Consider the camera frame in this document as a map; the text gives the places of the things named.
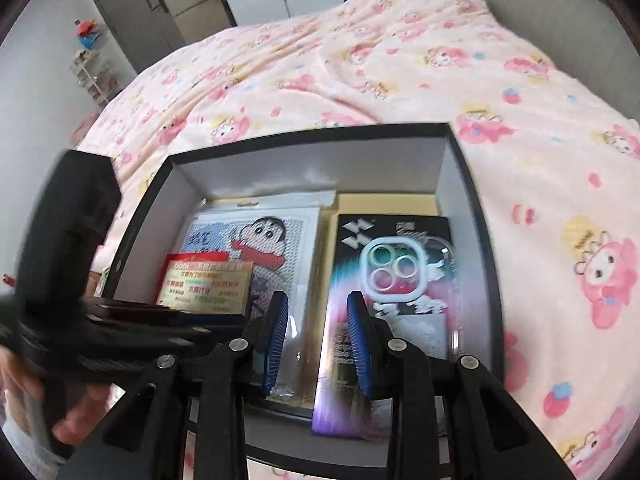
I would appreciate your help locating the red and blue toy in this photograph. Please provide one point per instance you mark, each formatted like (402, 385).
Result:
(87, 32)

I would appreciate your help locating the person's left hand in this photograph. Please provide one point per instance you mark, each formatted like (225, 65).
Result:
(80, 420)

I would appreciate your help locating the cartoon print plastic packet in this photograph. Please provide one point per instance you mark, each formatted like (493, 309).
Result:
(225, 240)

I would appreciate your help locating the pink printed blanket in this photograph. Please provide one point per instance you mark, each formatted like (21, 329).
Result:
(400, 60)

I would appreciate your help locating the yellow card insert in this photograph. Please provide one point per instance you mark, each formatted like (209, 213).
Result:
(385, 205)

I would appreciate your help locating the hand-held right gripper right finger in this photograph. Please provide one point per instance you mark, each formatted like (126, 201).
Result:
(357, 345)

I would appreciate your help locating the red gold card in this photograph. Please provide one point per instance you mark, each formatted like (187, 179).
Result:
(200, 285)

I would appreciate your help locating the large cardboard carton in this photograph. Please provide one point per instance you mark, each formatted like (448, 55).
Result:
(200, 15)

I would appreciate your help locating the grey-brown wardrobe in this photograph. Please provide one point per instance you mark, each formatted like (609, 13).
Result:
(130, 10)

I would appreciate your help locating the grey storage box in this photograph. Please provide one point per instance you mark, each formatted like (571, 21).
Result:
(310, 170)

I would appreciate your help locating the white shelf rack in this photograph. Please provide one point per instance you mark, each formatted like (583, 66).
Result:
(95, 80)

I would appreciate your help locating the phone case packet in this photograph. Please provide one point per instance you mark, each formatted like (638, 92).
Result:
(400, 270)

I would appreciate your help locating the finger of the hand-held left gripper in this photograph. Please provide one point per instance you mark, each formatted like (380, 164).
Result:
(150, 325)

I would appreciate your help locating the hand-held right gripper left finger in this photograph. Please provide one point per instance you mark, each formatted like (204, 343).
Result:
(276, 345)

